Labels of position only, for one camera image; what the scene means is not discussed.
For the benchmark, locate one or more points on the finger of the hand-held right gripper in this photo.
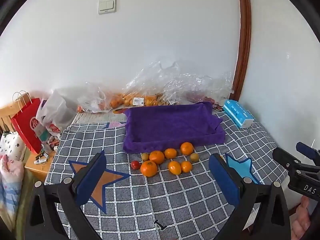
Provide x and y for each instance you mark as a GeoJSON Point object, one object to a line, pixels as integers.
{"type": "Point", "coordinates": [285, 158]}
{"type": "Point", "coordinates": [308, 150]}

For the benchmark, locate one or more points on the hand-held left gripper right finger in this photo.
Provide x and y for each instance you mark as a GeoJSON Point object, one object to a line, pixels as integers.
{"type": "Point", "coordinates": [223, 180]}

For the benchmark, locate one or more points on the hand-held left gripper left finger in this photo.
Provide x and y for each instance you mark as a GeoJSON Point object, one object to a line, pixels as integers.
{"type": "Point", "coordinates": [91, 177]}

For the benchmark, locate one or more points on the small golden kiwi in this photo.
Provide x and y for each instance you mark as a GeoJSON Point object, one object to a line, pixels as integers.
{"type": "Point", "coordinates": [144, 156]}
{"type": "Point", "coordinates": [194, 157]}

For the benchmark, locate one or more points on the small tangerine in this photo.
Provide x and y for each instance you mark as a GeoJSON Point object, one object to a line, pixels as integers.
{"type": "Point", "coordinates": [170, 153]}
{"type": "Point", "coordinates": [186, 166]}
{"type": "Point", "coordinates": [174, 167]}
{"type": "Point", "coordinates": [187, 148]}

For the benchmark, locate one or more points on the small red tomato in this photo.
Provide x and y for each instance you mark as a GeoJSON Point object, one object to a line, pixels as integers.
{"type": "Point", "coordinates": [135, 165]}

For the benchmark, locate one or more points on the large orange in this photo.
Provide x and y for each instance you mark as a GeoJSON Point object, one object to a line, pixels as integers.
{"type": "Point", "coordinates": [149, 168]}
{"type": "Point", "coordinates": [157, 157]}

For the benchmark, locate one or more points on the purple towel-lined tray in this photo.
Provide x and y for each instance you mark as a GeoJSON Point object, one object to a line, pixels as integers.
{"type": "Point", "coordinates": [170, 125]}

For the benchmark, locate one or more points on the person's right hand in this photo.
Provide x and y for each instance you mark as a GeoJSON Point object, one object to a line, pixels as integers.
{"type": "Point", "coordinates": [302, 217]}

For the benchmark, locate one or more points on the wooden nightstand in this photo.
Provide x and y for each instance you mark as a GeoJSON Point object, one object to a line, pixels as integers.
{"type": "Point", "coordinates": [41, 170]}

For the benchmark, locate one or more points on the cluster of small toiletries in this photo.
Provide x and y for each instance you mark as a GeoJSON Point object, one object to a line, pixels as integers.
{"type": "Point", "coordinates": [46, 151]}

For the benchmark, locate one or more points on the printed cardboard carton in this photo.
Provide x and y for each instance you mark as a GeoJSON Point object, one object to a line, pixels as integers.
{"type": "Point", "coordinates": [100, 117]}

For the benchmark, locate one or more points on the grey checked blanket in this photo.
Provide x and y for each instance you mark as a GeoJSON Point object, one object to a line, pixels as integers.
{"type": "Point", "coordinates": [162, 200]}

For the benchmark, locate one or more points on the blue tissue box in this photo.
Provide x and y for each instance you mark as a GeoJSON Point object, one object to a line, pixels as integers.
{"type": "Point", "coordinates": [237, 112]}

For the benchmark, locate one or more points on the white plastic bag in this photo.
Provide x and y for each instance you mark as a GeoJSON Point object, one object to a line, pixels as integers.
{"type": "Point", "coordinates": [56, 112]}

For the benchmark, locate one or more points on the clear plastic bag with oranges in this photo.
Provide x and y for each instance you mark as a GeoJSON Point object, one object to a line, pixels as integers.
{"type": "Point", "coordinates": [96, 100]}

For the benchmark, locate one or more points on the red paper bag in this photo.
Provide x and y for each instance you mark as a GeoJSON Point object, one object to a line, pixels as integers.
{"type": "Point", "coordinates": [27, 127]}

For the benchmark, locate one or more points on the pink and blue quilt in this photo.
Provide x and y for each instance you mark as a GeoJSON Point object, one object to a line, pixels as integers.
{"type": "Point", "coordinates": [10, 182]}

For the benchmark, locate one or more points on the white floral pillow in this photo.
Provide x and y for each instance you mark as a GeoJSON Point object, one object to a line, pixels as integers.
{"type": "Point", "coordinates": [9, 143]}

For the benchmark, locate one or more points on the crumpled clear plastic bag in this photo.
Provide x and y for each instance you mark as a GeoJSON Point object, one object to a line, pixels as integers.
{"type": "Point", "coordinates": [200, 87]}

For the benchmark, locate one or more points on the clear labelled bag of tangerines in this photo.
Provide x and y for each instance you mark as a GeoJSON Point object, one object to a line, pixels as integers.
{"type": "Point", "coordinates": [145, 92]}

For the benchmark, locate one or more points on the wooden headboard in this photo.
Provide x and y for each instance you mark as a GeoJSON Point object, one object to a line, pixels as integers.
{"type": "Point", "coordinates": [8, 115]}

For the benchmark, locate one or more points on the brown wooden door frame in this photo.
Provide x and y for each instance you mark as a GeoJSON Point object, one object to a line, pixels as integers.
{"type": "Point", "coordinates": [244, 42]}

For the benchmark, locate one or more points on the white light switch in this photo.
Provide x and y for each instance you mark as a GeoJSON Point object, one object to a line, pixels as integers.
{"type": "Point", "coordinates": [107, 6]}

